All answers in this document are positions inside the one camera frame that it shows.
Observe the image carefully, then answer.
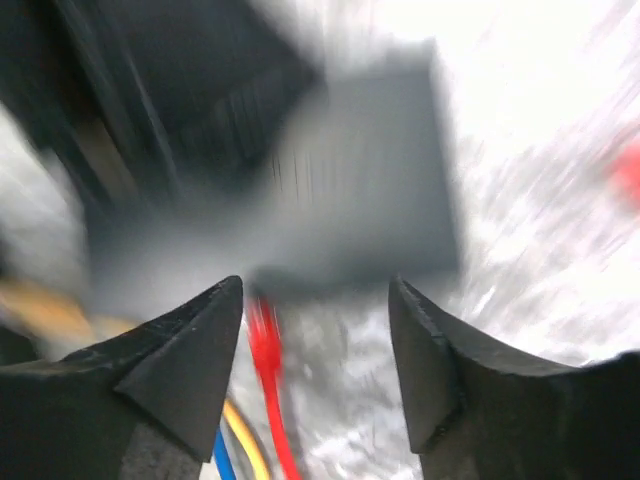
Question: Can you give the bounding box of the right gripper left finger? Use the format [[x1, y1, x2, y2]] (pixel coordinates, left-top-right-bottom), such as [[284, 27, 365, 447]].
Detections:
[[1, 276, 243, 479]]

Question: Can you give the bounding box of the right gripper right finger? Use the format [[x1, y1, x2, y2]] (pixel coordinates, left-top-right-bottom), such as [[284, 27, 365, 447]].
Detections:
[[388, 279, 639, 479]]

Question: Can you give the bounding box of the blue ethernet patch cable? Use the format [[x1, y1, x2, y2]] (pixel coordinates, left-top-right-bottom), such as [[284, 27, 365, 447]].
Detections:
[[212, 427, 237, 480]]

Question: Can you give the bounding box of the orange ethernet patch cable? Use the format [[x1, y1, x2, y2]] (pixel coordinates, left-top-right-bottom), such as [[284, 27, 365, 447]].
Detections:
[[0, 279, 274, 480]]

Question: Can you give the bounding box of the red ethernet patch cable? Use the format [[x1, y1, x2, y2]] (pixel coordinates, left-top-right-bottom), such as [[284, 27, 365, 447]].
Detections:
[[247, 134, 640, 480]]

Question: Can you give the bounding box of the black Mercusys switch box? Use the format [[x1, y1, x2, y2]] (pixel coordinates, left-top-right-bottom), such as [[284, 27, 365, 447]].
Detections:
[[89, 45, 460, 315]]

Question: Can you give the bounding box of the black TP-Link switch box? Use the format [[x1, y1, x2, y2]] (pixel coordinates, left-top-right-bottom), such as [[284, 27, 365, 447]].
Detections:
[[1, 1, 321, 208]]

